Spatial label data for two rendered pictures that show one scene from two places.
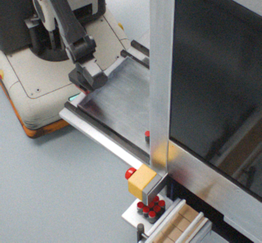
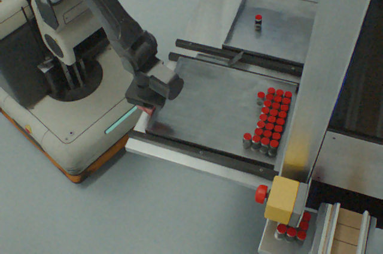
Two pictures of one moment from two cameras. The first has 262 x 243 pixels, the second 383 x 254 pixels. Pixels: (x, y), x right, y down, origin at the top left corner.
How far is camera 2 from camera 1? 102 cm
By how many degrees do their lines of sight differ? 11
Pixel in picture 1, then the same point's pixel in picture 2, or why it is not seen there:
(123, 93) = (191, 99)
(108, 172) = (164, 192)
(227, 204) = not seen: outside the picture
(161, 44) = not seen: outside the picture
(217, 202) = not seen: outside the picture
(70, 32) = (125, 32)
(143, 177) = (285, 193)
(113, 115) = (191, 129)
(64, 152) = (114, 187)
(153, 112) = (307, 96)
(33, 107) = (72, 151)
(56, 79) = (85, 116)
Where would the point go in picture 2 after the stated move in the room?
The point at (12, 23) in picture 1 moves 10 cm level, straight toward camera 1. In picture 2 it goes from (25, 73) to (35, 88)
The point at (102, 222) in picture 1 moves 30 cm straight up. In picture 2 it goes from (178, 243) to (172, 216)
